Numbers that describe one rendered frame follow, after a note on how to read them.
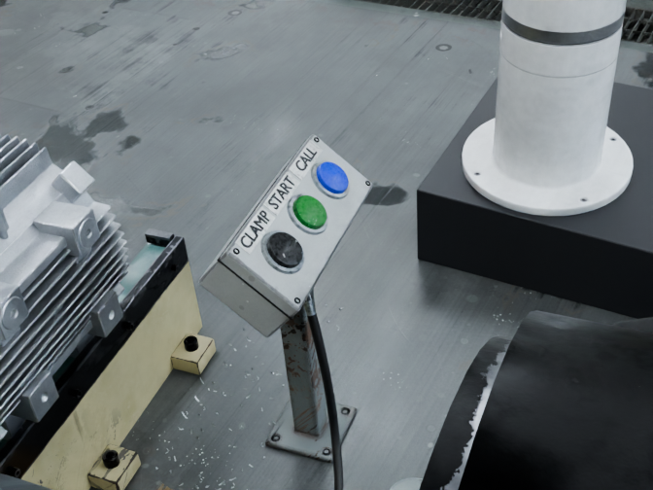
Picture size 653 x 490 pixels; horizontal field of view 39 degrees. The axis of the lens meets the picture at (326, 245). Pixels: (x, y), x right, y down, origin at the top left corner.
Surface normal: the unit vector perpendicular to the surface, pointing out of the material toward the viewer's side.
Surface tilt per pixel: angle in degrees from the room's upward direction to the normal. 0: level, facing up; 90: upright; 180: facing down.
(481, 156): 3
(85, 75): 0
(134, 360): 90
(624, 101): 3
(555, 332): 23
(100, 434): 90
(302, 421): 90
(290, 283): 39
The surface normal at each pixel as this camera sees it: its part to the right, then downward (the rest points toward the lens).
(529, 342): 0.07, -0.95
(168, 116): -0.07, -0.78
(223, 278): -0.36, 0.60
